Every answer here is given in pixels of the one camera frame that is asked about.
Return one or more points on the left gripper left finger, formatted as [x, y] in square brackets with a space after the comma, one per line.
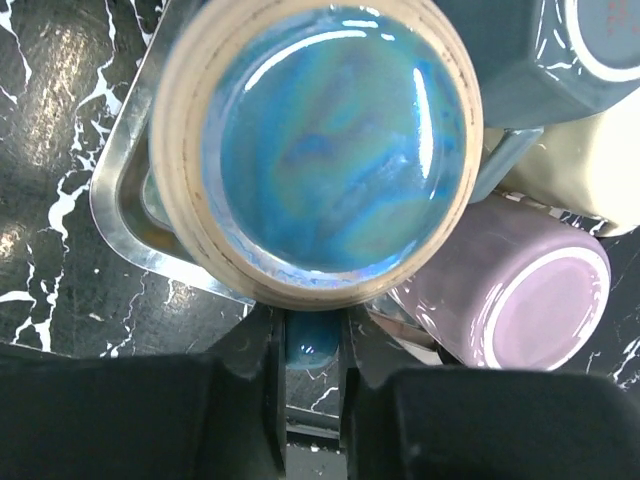
[218, 414]

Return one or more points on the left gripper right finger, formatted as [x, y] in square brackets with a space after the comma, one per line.
[402, 419]

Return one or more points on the lilac purple mug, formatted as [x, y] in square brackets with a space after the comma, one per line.
[511, 288]

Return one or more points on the blue butterfly mug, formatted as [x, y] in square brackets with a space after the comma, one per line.
[309, 312]

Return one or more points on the cream white mug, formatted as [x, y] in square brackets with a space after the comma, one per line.
[589, 167]

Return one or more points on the grey blue mug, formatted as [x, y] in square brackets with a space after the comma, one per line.
[540, 63]

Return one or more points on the silver metal tray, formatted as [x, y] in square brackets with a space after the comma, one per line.
[125, 200]

